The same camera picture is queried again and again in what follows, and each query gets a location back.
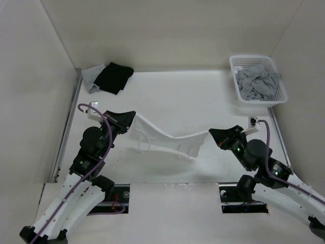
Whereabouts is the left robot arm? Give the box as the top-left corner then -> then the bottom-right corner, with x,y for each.
19,109 -> 136,243

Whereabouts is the folded grey tank top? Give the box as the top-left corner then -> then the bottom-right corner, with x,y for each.
81,64 -> 106,94

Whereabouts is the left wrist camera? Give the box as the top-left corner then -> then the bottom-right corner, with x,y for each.
86,102 -> 102,121

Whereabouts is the white plastic laundry basket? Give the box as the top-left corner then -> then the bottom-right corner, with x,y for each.
229,55 -> 288,108

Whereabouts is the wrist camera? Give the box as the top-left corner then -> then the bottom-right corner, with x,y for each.
86,102 -> 102,121
242,116 -> 260,135

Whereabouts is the grey tank tops pile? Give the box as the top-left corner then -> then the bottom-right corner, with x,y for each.
235,65 -> 280,101

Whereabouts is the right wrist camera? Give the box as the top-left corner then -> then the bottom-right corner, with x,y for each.
242,116 -> 260,135

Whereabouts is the white tank top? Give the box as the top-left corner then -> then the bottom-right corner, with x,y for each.
130,113 -> 209,158

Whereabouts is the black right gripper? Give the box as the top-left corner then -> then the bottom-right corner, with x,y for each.
209,125 -> 252,171

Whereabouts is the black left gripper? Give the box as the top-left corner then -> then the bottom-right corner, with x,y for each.
100,110 -> 137,157

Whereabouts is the folded black tank top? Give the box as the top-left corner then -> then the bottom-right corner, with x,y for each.
94,62 -> 134,95

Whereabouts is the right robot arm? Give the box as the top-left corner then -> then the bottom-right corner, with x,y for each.
209,126 -> 324,239

